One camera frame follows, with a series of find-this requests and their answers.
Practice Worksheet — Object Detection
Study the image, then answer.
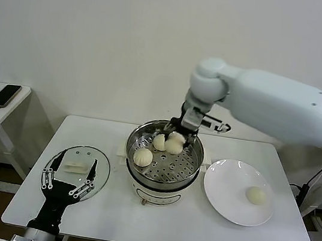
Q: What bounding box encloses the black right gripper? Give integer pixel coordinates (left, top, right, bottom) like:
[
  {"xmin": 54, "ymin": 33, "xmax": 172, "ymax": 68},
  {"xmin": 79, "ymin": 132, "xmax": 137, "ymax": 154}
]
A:
[{"xmin": 161, "ymin": 116, "xmax": 202, "ymax": 155}]

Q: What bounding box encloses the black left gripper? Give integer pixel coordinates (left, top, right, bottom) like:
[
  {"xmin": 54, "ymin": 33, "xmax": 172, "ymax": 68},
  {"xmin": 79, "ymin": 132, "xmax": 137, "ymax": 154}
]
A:
[{"xmin": 25, "ymin": 145, "xmax": 100, "ymax": 240}]

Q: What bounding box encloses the white steamed baozi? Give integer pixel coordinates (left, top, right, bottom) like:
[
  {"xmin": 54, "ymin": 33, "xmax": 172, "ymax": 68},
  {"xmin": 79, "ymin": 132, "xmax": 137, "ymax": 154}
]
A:
[
  {"xmin": 132, "ymin": 147, "xmax": 155, "ymax": 169},
  {"xmin": 152, "ymin": 133, "xmax": 167, "ymax": 152},
  {"xmin": 163, "ymin": 130, "xmax": 187, "ymax": 156},
  {"xmin": 244, "ymin": 184, "xmax": 269, "ymax": 207}
]

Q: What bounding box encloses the glass lid with white handle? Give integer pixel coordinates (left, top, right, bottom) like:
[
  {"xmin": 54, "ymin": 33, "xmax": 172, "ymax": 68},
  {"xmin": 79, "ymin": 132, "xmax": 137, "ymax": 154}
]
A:
[{"xmin": 38, "ymin": 139, "xmax": 114, "ymax": 209}]

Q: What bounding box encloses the perforated steel steamer basket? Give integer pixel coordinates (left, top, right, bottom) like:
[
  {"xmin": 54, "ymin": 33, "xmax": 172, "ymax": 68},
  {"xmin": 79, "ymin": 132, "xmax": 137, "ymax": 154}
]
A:
[{"xmin": 121, "ymin": 116, "xmax": 209, "ymax": 194}]

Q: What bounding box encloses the white electric cooker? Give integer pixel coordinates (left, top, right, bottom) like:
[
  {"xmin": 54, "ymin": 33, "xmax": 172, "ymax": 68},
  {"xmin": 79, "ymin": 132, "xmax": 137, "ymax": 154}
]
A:
[{"xmin": 109, "ymin": 134, "xmax": 214, "ymax": 217}]

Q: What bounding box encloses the white round plate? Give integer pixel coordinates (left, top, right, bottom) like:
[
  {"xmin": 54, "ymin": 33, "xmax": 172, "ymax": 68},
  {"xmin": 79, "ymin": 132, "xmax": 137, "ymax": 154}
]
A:
[{"xmin": 197, "ymin": 155, "xmax": 281, "ymax": 231}]

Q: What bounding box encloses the gold smartphone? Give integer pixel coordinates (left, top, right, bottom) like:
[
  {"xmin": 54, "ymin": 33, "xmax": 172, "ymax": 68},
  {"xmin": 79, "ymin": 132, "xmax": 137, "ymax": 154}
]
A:
[{"xmin": 0, "ymin": 83, "xmax": 22, "ymax": 112}]

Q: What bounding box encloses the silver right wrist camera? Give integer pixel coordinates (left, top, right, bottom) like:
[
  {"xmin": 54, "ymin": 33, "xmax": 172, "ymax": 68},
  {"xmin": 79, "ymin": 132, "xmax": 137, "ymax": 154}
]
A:
[{"xmin": 180, "ymin": 105, "xmax": 235, "ymax": 136}]

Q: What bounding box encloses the black laptop power cable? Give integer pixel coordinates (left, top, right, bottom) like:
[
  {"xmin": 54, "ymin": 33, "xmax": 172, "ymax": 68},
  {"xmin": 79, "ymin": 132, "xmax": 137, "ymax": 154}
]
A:
[{"xmin": 287, "ymin": 150, "xmax": 322, "ymax": 212}]

